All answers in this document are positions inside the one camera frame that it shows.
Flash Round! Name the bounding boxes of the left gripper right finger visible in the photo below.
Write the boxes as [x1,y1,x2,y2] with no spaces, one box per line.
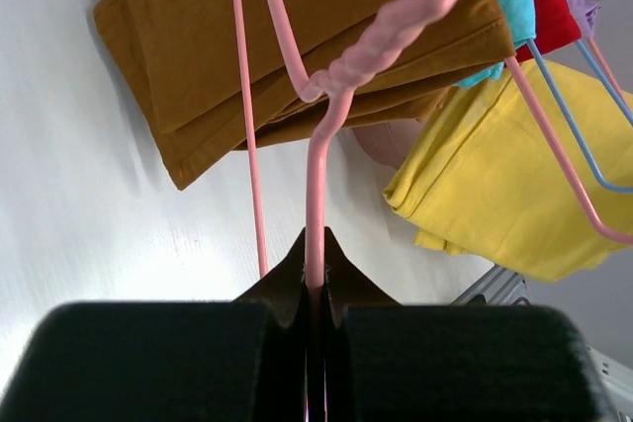
[323,232,618,421]

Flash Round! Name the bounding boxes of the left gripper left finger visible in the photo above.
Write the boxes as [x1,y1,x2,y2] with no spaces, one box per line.
[1,237,307,421]

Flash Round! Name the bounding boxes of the yellow trousers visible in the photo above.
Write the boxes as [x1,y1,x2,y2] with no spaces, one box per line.
[384,60,632,282]

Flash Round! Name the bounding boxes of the pink hanger of brown trousers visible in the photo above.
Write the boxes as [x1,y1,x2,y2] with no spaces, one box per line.
[504,56,632,245]

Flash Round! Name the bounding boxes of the pink hanger of yellow trousers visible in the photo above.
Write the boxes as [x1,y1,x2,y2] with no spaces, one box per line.
[244,0,458,421]

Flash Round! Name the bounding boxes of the brown trousers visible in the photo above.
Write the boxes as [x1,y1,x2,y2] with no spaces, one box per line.
[94,0,514,189]

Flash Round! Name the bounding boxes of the blue hanger of teal trousers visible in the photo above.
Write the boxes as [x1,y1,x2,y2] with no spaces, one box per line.
[526,40,632,195]

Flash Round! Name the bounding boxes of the red trousers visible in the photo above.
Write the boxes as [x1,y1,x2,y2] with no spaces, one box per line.
[534,0,582,54]

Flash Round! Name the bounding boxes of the empty pink hanger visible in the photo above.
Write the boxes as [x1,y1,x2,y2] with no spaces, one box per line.
[587,38,629,106]

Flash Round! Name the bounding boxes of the teal trousers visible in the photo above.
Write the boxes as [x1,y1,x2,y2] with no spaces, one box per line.
[454,0,536,89]

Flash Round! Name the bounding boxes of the pink translucent plastic basket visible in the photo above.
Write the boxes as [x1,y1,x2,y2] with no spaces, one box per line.
[352,119,425,169]

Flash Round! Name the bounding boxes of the aluminium frame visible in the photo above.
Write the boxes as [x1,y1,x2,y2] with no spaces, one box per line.
[452,264,632,421]

